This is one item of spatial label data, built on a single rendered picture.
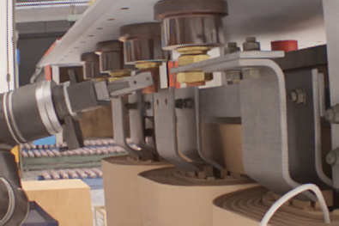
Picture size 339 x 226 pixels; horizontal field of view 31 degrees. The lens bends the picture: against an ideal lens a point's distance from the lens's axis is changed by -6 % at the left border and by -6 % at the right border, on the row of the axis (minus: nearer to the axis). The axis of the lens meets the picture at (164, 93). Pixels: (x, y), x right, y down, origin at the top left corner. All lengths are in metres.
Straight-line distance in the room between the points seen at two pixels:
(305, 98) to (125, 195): 0.82
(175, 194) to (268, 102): 0.37
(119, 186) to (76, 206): 0.86
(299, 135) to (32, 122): 0.58
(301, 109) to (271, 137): 0.05
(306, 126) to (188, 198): 0.35
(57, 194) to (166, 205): 1.28
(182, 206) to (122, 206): 0.47
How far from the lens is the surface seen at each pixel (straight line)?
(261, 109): 0.75
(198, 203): 1.03
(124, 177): 1.48
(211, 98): 1.07
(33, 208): 2.13
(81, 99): 1.13
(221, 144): 1.16
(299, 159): 0.76
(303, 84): 0.74
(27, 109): 1.17
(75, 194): 2.34
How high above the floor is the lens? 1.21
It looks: 1 degrees up
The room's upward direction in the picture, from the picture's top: 3 degrees counter-clockwise
